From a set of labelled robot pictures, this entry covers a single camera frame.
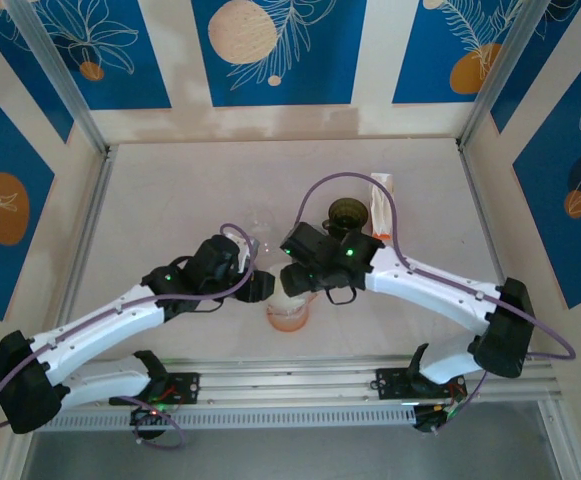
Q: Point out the olive green coffee dripper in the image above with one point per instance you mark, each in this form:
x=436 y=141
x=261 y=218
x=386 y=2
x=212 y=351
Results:
x=347 y=212

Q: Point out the clear glass server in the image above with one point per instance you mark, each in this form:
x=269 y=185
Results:
x=260 y=222

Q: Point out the grey textured glass mug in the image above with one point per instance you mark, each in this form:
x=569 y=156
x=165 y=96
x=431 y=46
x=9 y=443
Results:
x=290 y=325

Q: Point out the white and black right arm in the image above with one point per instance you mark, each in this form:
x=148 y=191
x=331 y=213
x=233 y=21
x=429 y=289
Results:
x=435 y=280

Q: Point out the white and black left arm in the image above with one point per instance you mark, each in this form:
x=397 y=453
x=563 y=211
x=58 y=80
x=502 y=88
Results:
x=95 y=320

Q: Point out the white and orange filter box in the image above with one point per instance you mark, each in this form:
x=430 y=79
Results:
x=381 y=215

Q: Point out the black electronics box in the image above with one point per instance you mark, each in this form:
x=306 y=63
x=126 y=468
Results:
x=145 y=417
x=427 y=420

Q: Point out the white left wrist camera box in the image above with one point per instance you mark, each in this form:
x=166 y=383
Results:
x=247 y=252

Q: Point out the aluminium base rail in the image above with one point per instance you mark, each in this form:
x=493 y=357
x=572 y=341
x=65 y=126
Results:
x=290 y=380

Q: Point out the aluminium table side rail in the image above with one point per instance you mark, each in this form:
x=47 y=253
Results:
x=476 y=200
x=95 y=210

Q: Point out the aluminium frame post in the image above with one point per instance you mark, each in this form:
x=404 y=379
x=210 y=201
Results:
x=552 y=440
x=505 y=70
x=60 y=75
x=17 y=455

